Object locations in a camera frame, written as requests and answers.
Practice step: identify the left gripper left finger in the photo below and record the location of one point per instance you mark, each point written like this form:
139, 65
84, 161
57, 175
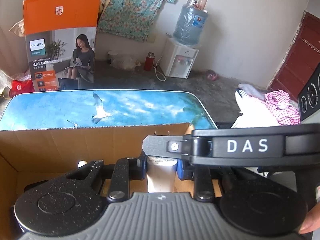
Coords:
77, 199

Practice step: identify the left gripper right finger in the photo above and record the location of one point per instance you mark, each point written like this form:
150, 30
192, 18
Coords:
245, 200

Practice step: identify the white USB wall charger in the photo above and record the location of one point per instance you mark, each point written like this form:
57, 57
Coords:
161, 169

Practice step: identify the green dropper bottle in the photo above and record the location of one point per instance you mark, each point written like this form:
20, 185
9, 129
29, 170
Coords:
81, 163

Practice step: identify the person's right hand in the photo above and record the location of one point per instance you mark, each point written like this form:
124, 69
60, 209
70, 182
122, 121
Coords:
312, 220

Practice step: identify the pink patterned cloth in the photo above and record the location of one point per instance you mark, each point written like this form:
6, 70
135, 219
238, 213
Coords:
278, 103

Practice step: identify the brown cardboard box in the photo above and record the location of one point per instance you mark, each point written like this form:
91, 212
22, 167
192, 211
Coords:
35, 155

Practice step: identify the dark red door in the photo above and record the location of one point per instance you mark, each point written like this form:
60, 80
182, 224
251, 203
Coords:
301, 60

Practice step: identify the pink slippers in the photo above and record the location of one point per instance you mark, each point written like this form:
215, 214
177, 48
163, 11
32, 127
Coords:
211, 75

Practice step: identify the red plastic bag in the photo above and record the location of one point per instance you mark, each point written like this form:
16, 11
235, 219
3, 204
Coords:
21, 87

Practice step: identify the white water dispenser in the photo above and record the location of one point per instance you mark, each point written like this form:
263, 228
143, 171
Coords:
177, 59

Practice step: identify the white plastic bag on floor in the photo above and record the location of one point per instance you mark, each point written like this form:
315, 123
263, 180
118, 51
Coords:
125, 62

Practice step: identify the blue water jug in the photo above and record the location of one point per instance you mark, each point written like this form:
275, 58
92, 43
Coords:
190, 25

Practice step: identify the red thermos bottle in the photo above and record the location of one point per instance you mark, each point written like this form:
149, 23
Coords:
149, 61

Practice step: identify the orange Philips product box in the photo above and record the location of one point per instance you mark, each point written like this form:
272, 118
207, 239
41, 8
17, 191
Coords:
60, 41

